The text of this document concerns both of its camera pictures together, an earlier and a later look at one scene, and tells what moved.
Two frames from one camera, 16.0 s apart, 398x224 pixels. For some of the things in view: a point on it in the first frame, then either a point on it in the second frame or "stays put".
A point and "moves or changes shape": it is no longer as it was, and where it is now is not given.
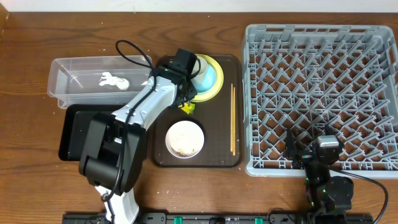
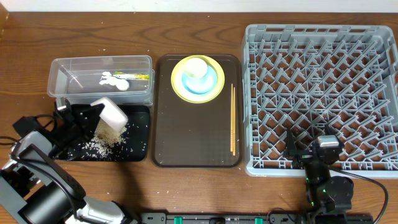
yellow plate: (216, 88) stays put
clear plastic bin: (97, 80) stays put
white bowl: (184, 139) moves or changes shape
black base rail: (231, 218) stays put
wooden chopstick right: (234, 99) stays put
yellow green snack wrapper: (189, 109) → (130, 76)
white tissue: (107, 79) stays put
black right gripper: (303, 157) stays put
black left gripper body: (189, 94) → (76, 125)
